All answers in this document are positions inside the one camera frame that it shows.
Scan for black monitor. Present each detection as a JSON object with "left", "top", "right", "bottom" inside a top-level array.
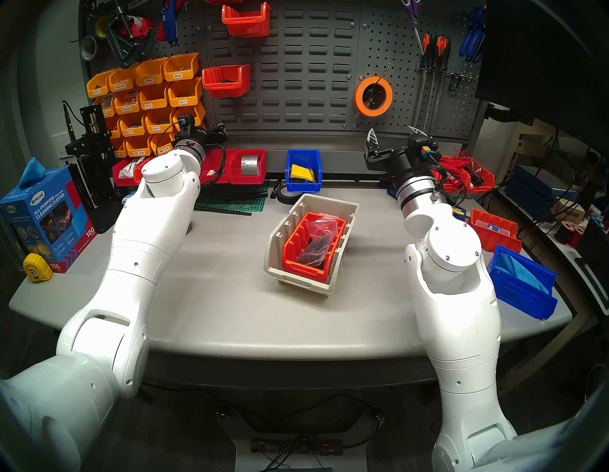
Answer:
[{"left": 475, "top": 0, "right": 609, "bottom": 157}]

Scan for yellow bin labelled M3-6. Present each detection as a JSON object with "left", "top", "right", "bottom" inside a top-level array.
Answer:
[{"left": 172, "top": 103, "right": 206, "bottom": 128}]

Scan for red white tape roll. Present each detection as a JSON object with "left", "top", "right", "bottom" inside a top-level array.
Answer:
[{"left": 118, "top": 14, "right": 154, "bottom": 39}]

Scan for green cutting mat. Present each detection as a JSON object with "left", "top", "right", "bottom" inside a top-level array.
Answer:
[{"left": 194, "top": 180, "right": 269, "bottom": 213}]

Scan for orange black screwdriver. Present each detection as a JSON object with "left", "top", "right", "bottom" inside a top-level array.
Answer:
[
  {"left": 422, "top": 34, "right": 443, "bottom": 133},
  {"left": 410, "top": 32, "right": 432, "bottom": 133},
  {"left": 434, "top": 37, "right": 452, "bottom": 123}
]

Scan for blue crate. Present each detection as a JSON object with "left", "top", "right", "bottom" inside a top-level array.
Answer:
[{"left": 504, "top": 164, "right": 556, "bottom": 210}]

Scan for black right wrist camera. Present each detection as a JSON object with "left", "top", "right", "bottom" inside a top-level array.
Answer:
[{"left": 410, "top": 133, "right": 441, "bottom": 165}]

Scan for blue microfiber cloth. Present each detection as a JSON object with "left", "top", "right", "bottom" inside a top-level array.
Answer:
[
  {"left": 495, "top": 252, "right": 550, "bottom": 293},
  {"left": 18, "top": 157, "right": 47, "bottom": 190}
]

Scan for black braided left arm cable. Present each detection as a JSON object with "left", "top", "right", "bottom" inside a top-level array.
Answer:
[{"left": 200, "top": 145, "right": 227, "bottom": 187}]

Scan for yellow tape measure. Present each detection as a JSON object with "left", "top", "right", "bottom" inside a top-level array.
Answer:
[{"left": 23, "top": 253, "right": 53, "bottom": 284}]

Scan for yellow bin labelled M3X6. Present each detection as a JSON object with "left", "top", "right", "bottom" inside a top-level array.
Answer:
[{"left": 163, "top": 52, "right": 199, "bottom": 82}]

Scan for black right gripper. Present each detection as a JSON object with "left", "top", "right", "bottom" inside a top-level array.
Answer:
[{"left": 365, "top": 125, "right": 429, "bottom": 184}]

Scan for black probe with cable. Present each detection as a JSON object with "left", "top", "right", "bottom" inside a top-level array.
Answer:
[{"left": 62, "top": 100, "right": 85, "bottom": 143}]

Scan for blue cleaning cloths box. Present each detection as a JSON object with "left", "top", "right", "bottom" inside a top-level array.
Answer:
[{"left": 0, "top": 167, "right": 97, "bottom": 274}]

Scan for right orange black screwdriver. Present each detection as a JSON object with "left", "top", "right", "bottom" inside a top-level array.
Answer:
[{"left": 434, "top": 37, "right": 452, "bottom": 123}]

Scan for left orange black screwdriver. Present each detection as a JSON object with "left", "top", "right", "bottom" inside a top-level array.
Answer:
[{"left": 410, "top": 32, "right": 432, "bottom": 133}]

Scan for blue spring clamp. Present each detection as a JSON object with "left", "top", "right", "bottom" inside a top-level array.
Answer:
[
  {"left": 458, "top": 19, "right": 478, "bottom": 59},
  {"left": 468, "top": 5, "right": 488, "bottom": 63}
]

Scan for middle orange black screwdriver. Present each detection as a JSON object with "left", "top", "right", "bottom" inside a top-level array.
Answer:
[{"left": 422, "top": 34, "right": 443, "bottom": 133}]

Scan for beige plastic storage bin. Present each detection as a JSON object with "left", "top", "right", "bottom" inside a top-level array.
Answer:
[{"left": 263, "top": 193, "right": 360, "bottom": 295}]

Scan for long black rod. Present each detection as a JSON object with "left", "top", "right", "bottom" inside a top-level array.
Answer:
[{"left": 194, "top": 206, "right": 253, "bottom": 217}]

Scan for clear bag of black parts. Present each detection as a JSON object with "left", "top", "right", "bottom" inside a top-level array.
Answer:
[{"left": 297, "top": 215, "right": 341, "bottom": 267}]

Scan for yellow bin labelled M4X4X6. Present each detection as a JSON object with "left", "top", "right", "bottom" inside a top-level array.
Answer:
[{"left": 114, "top": 90, "right": 143, "bottom": 116}]

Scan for orange masking tape roll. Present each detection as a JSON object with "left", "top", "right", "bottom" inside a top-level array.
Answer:
[{"left": 354, "top": 76, "right": 393, "bottom": 118}]

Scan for yellow bin labelled M3-4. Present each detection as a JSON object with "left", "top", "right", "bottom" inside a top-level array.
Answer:
[{"left": 167, "top": 78, "right": 204, "bottom": 108}]

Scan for black metal stand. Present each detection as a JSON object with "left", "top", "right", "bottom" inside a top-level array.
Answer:
[{"left": 64, "top": 105, "right": 125, "bottom": 234}]

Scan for yellow bin labelled M3X8 BAD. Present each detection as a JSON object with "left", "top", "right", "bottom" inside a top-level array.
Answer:
[{"left": 108, "top": 67, "right": 138, "bottom": 93}]

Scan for purple handled scissors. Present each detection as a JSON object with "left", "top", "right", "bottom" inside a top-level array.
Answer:
[{"left": 401, "top": 0, "right": 425, "bottom": 54}]

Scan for blue plastic storage bin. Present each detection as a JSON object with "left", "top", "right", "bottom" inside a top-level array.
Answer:
[
  {"left": 285, "top": 149, "right": 323, "bottom": 193},
  {"left": 486, "top": 245, "right": 558, "bottom": 320}
]

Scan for metal tool rack rail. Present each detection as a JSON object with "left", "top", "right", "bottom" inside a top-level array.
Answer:
[{"left": 418, "top": 64, "right": 479, "bottom": 81}]

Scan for yellow bin labelled M3-12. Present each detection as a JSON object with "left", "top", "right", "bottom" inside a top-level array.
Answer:
[{"left": 119, "top": 113, "right": 148, "bottom": 138}]

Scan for black power strip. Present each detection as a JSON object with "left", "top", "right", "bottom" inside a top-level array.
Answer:
[{"left": 251, "top": 437, "right": 344, "bottom": 456}]

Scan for yellow bin labelled M2.5-6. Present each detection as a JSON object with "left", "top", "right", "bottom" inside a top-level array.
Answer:
[{"left": 125, "top": 136, "right": 154, "bottom": 158}]

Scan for grey louvered panel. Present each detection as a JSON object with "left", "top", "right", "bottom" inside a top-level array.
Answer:
[{"left": 204, "top": 0, "right": 362, "bottom": 134}]

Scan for blue handled tool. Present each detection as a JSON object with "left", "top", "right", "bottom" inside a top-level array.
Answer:
[{"left": 161, "top": 0, "right": 180, "bottom": 46}]

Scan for yellow bin labelled M4-6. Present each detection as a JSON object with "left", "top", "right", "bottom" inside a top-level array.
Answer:
[{"left": 138, "top": 85, "right": 172, "bottom": 111}]

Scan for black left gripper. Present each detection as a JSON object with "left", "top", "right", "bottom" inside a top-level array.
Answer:
[{"left": 193, "top": 123, "right": 228, "bottom": 150}]

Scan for yellow bin labelled M3-8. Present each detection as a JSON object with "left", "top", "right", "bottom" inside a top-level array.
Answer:
[{"left": 144, "top": 108, "right": 177, "bottom": 135}]

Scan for yellow bin labelled M2.5-5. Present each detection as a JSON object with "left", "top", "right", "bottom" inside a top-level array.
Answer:
[{"left": 149, "top": 133, "right": 179, "bottom": 157}]

